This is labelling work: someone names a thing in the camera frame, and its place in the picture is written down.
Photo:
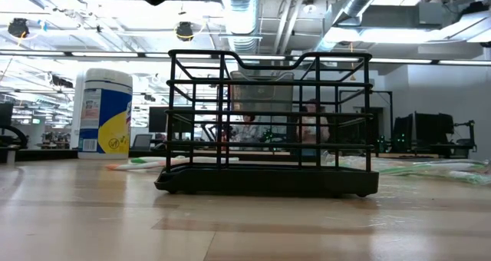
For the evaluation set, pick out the white blue yellow wipes canister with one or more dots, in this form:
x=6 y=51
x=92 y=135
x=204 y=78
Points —
x=111 y=111

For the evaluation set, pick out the grey chair back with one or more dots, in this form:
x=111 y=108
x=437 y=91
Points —
x=142 y=142

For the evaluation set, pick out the dark edge monitor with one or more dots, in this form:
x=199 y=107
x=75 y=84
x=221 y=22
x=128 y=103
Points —
x=5 y=115

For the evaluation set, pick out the black ceiling-hung device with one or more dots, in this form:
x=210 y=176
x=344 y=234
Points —
x=184 y=30
x=18 y=27

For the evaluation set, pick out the orange white toothbrush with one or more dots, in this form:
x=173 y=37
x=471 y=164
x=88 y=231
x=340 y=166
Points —
x=126 y=166

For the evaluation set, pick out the person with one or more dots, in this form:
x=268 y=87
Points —
x=249 y=132
x=312 y=128

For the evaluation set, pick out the black background monitor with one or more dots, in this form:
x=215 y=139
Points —
x=157 y=119

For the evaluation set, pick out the plastic-wrapped green toothbrush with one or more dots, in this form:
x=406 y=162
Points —
x=391 y=170

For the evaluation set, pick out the black monitor group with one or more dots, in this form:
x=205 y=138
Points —
x=429 y=128

